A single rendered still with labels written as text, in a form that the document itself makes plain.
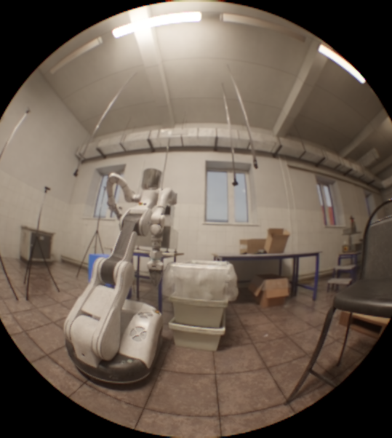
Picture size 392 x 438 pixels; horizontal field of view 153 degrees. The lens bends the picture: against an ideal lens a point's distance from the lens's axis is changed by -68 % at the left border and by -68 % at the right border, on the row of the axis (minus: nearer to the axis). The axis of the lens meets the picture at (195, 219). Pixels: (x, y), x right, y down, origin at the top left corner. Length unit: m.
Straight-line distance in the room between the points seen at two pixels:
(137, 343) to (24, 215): 4.10
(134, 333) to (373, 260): 1.28
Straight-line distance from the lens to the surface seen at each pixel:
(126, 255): 0.94
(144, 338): 0.88
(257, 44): 3.89
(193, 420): 0.86
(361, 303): 0.56
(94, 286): 0.91
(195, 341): 1.20
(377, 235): 0.93
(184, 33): 3.75
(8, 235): 4.38
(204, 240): 3.11
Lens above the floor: 0.79
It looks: 12 degrees up
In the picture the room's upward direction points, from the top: 3 degrees clockwise
